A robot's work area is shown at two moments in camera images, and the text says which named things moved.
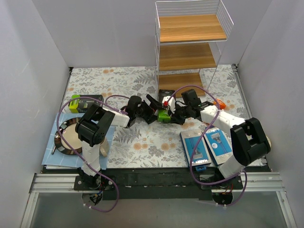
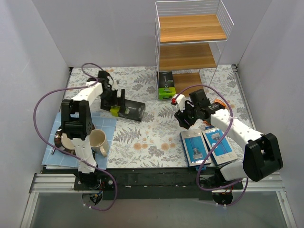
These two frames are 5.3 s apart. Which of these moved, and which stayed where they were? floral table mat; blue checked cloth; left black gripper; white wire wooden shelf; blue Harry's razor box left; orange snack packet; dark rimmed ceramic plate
Moved: left black gripper
Stayed: orange snack packet; blue Harry's razor box left; floral table mat; blue checked cloth; white wire wooden shelf; dark rimmed ceramic plate
